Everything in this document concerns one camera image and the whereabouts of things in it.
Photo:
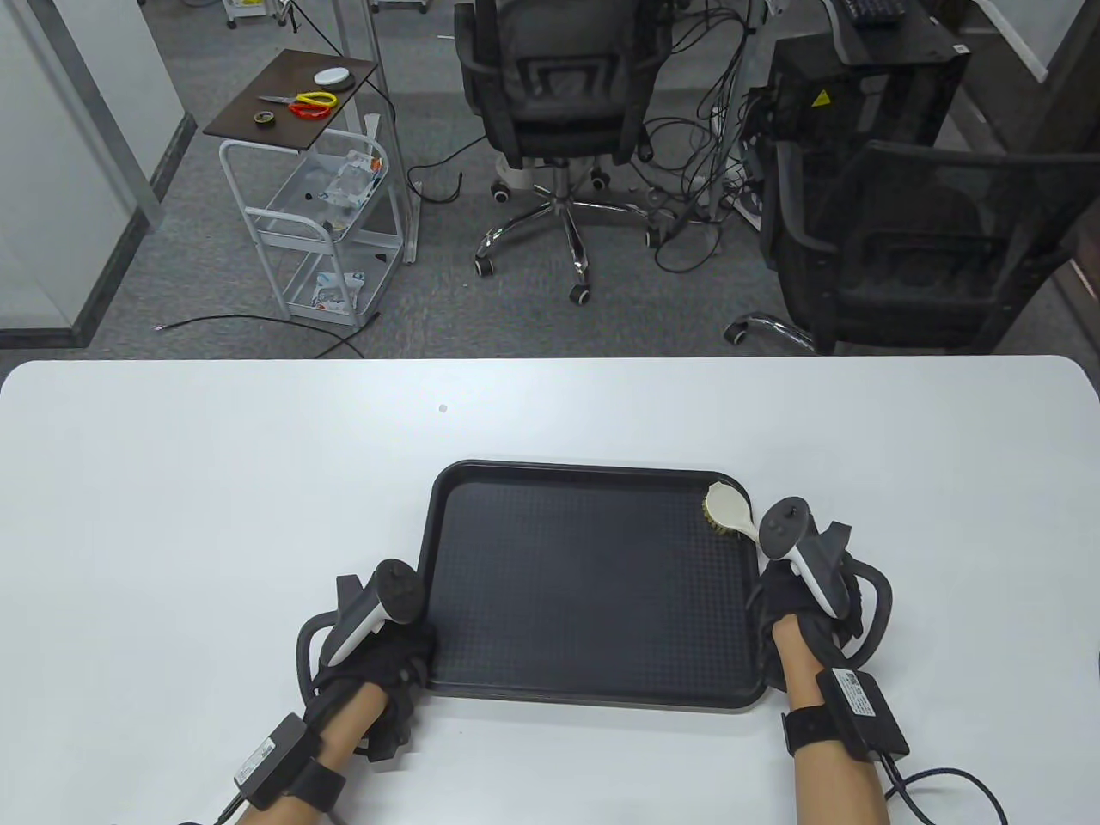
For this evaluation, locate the person's left hand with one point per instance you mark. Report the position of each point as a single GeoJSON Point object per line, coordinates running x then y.
{"type": "Point", "coordinates": [404, 653]}

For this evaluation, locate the person's right hand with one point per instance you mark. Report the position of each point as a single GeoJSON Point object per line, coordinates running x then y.
{"type": "Point", "coordinates": [778, 597]}

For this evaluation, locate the black plastic tray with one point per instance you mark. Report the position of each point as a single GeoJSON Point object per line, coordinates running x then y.
{"type": "Point", "coordinates": [584, 584]}

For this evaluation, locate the person's left forearm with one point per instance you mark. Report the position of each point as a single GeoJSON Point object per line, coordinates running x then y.
{"type": "Point", "coordinates": [344, 730]}

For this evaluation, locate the person's right forearm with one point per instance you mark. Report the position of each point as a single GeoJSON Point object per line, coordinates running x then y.
{"type": "Point", "coordinates": [799, 679]}

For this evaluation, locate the black mesh office chair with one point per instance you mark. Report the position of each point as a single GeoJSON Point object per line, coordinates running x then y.
{"type": "Point", "coordinates": [911, 258]}

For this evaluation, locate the clear plastic packet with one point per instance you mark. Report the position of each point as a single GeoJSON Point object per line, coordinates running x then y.
{"type": "Point", "coordinates": [352, 180]}
{"type": "Point", "coordinates": [335, 292]}

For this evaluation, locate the white metal desk leg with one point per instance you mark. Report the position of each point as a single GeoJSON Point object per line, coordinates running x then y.
{"type": "Point", "coordinates": [395, 172]}

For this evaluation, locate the black computer tower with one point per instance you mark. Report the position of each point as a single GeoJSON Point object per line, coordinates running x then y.
{"type": "Point", "coordinates": [859, 94]}

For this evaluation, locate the white cart with brown top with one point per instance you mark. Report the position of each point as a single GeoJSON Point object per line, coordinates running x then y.
{"type": "Point", "coordinates": [296, 133]}

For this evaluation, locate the black padded office chair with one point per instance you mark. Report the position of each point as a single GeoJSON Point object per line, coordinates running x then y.
{"type": "Point", "coordinates": [559, 86]}

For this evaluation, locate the white round disc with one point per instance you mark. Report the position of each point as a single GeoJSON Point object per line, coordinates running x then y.
{"type": "Point", "coordinates": [333, 76]}

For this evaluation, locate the black keyboard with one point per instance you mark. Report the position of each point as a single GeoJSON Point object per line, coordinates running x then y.
{"type": "Point", "coordinates": [872, 9]}

